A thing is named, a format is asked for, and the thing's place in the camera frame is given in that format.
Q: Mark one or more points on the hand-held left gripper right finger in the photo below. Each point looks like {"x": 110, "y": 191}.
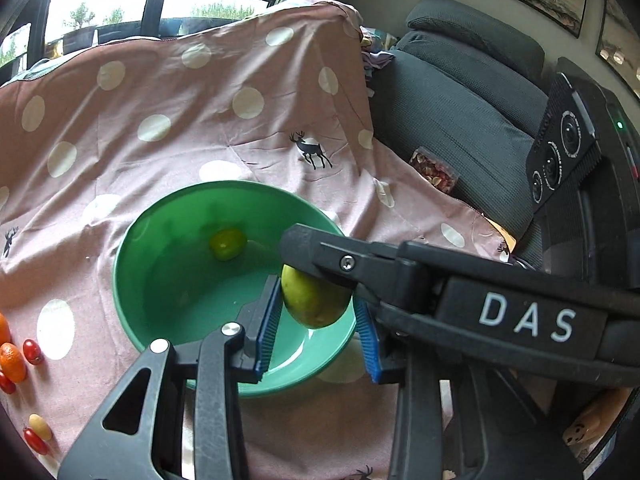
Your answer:
{"x": 367, "y": 342}

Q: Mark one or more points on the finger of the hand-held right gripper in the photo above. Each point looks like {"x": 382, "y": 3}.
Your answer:
{"x": 330, "y": 255}

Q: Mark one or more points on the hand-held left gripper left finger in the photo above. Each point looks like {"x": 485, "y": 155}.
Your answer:
{"x": 267, "y": 332}

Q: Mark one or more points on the large yellow-green lime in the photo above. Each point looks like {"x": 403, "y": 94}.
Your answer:
{"x": 312, "y": 300}

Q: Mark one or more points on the green plastic bowl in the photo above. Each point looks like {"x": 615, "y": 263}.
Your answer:
{"x": 175, "y": 285}

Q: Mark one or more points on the tan longan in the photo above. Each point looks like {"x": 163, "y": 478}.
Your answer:
{"x": 40, "y": 425}

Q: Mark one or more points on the small green lime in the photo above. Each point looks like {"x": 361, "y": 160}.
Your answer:
{"x": 227, "y": 244}

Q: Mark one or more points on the tan object with dark dots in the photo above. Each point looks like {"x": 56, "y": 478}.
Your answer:
{"x": 595, "y": 420}

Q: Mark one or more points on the clear snack packet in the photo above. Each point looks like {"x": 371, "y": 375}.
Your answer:
{"x": 432, "y": 170}

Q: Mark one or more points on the pink polka-dot cloth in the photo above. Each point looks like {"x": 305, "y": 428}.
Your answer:
{"x": 200, "y": 125}

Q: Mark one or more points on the dark grey armchair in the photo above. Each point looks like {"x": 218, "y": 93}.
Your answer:
{"x": 450, "y": 110}

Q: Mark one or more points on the folded clothes pile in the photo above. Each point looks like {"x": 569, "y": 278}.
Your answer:
{"x": 372, "y": 55}

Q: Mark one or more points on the red cherry tomato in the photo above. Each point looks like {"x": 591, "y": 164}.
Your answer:
{"x": 36, "y": 444}
{"x": 32, "y": 352}
{"x": 6, "y": 383}

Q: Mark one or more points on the orange kumquat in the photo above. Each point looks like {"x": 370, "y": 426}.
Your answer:
{"x": 12, "y": 362}
{"x": 3, "y": 329}

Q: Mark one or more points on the potted plant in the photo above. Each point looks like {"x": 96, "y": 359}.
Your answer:
{"x": 80, "y": 35}

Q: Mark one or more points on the black window frame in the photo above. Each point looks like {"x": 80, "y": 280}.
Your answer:
{"x": 152, "y": 5}

